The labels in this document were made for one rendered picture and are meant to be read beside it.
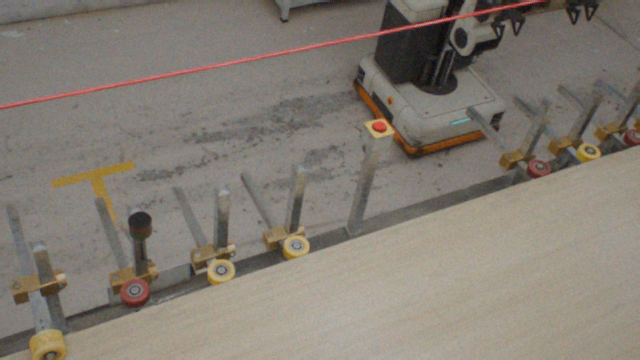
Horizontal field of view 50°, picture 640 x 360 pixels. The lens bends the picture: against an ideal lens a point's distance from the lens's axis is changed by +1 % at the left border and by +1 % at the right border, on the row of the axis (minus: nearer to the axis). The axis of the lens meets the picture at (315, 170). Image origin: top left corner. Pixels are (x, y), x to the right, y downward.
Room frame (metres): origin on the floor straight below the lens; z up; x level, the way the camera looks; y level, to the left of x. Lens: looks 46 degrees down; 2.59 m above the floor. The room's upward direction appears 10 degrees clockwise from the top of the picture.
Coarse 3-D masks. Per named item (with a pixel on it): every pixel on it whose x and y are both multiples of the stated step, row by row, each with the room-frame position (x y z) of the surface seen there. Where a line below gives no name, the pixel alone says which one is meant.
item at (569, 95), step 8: (560, 88) 2.46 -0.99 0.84; (568, 96) 2.42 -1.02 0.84; (576, 96) 2.41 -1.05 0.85; (576, 104) 2.37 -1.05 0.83; (584, 104) 2.37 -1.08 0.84; (592, 120) 2.29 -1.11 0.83; (600, 120) 2.28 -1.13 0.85; (616, 136) 2.19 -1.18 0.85; (616, 144) 2.17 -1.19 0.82; (624, 144) 2.15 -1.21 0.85
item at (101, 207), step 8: (96, 200) 1.37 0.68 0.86; (104, 200) 1.38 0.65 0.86; (96, 208) 1.35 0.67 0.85; (104, 208) 1.35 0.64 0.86; (104, 216) 1.31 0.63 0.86; (104, 224) 1.28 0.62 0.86; (112, 224) 1.29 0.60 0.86; (104, 232) 1.27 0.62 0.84; (112, 232) 1.26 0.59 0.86; (112, 240) 1.23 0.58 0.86; (112, 248) 1.20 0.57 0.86; (120, 248) 1.20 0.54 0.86; (120, 256) 1.18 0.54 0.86; (120, 264) 1.15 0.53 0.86; (128, 264) 1.15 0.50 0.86
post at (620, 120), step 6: (636, 84) 2.26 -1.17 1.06; (636, 90) 2.25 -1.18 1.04; (630, 96) 2.25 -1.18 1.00; (636, 96) 2.24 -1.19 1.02; (630, 102) 2.24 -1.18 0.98; (636, 102) 2.24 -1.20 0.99; (624, 108) 2.25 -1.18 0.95; (630, 108) 2.23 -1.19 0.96; (618, 114) 2.26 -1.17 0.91; (624, 114) 2.24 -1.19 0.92; (630, 114) 2.25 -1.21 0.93; (618, 120) 2.25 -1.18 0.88; (624, 120) 2.24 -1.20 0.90; (618, 126) 2.24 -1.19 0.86; (600, 144) 2.26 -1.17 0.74; (606, 144) 2.24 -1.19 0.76; (612, 144) 2.25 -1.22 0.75; (606, 150) 2.24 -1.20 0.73
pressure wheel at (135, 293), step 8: (136, 280) 1.07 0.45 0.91; (144, 280) 1.08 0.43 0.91; (128, 288) 1.04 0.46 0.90; (136, 288) 1.04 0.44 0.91; (144, 288) 1.05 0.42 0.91; (120, 296) 1.02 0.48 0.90; (128, 296) 1.02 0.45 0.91; (136, 296) 1.02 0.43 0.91; (144, 296) 1.03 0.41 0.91; (128, 304) 1.00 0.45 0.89; (136, 304) 1.00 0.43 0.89; (144, 304) 1.02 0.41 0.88
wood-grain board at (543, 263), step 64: (512, 192) 1.71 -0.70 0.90; (576, 192) 1.77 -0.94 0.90; (320, 256) 1.28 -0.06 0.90; (384, 256) 1.32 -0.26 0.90; (448, 256) 1.37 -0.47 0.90; (512, 256) 1.42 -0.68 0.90; (576, 256) 1.47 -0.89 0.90; (128, 320) 0.95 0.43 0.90; (192, 320) 0.98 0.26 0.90; (256, 320) 1.02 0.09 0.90; (320, 320) 1.05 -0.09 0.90; (384, 320) 1.09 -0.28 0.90; (448, 320) 1.13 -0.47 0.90; (512, 320) 1.17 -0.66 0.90; (576, 320) 1.22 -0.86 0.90
